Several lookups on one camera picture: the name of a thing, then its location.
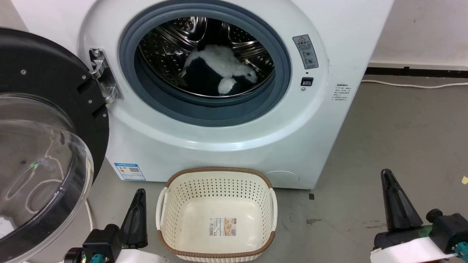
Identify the black baseboard strip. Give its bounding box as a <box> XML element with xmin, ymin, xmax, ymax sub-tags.
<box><xmin>364</xmin><ymin>66</ymin><xmax>468</xmax><ymax>79</ymax></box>

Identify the black washer door with glass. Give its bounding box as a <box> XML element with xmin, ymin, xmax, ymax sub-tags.
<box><xmin>0</xmin><ymin>27</ymin><xmax>110</xmax><ymax>263</ymax></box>

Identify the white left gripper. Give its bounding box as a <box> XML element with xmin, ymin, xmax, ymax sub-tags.
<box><xmin>110</xmin><ymin>188</ymin><xmax>169</xmax><ymax>263</ymax></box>

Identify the barcode product sticker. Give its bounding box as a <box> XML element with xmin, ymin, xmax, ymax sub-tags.
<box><xmin>209</xmin><ymin>217</ymin><xmax>238</xmax><ymax>237</ymax></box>

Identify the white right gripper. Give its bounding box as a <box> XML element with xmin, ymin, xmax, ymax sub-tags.
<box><xmin>370</xmin><ymin>169</ymin><xmax>454</xmax><ymax>263</ymax></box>

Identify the cream perforated laundry basket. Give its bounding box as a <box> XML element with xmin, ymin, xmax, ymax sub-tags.
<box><xmin>156</xmin><ymin>167</ymin><xmax>278</xmax><ymax>263</ymax></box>

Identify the grey warning sticker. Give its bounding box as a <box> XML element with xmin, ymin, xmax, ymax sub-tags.
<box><xmin>292</xmin><ymin>34</ymin><xmax>319</xmax><ymax>70</ymax></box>

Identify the black and white plush toy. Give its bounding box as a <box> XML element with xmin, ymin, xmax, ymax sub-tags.
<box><xmin>181</xmin><ymin>44</ymin><xmax>258</xmax><ymax>97</ymax></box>

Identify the metal washer door hinge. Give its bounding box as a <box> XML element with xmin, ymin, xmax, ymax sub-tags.
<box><xmin>89</xmin><ymin>47</ymin><xmax>123</xmax><ymax>105</ymax></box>

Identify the printed text label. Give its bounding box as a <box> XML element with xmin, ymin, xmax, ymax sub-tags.
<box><xmin>332</xmin><ymin>83</ymin><xmax>352</xmax><ymax>103</ymax></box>

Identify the white front-load washing machine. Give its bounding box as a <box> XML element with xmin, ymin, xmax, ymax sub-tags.
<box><xmin>10</xmin><ymin>0</ymin><xmax>396</xmax><ymax>190</ymax></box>

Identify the blue energy label sticker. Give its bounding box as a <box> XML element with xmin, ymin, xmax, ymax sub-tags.
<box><xmin>114</xmin><ymin>163</ymin><xmax>146</xmax><ymax>182</ymax></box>

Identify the white floor cable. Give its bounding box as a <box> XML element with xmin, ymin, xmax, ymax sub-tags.
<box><xmin>361</xmin><ymin>79</ymin><xmax>468</xmax><ymax>89</ymax></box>

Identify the grey rubber drum gasket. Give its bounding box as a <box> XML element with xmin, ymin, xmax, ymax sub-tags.
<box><xmin>118</xmin><ymin>4</ymin><xmax>292</xmax><ymax>127</ymax></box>

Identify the thin white cable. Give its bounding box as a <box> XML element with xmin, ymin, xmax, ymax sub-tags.
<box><xmin>85</xmin><ymin>200</ymin><xmax>94</xmax><ymax>233</ymax></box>

